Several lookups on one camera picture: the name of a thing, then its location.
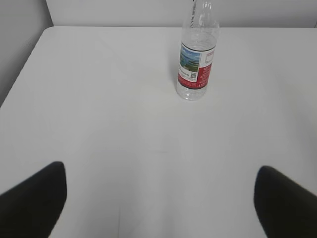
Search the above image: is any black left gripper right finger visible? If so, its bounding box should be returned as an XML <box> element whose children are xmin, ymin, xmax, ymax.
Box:
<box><xmin>253</xmin><ymin>166</ymin><xmax>317</xmax><ymax>238</ymax></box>

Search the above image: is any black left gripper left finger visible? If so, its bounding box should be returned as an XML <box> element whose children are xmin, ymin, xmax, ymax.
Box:
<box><xmin>0</xmin><ymin>161</ymin><xmax>67</xmax><ymax>238</ymax></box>

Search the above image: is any clear plastic water bottle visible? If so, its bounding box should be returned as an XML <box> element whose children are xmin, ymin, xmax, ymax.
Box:
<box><xmin>176</xmin><ymin>0</ymin><xmax>219</xmax><ymax>101</ymax></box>

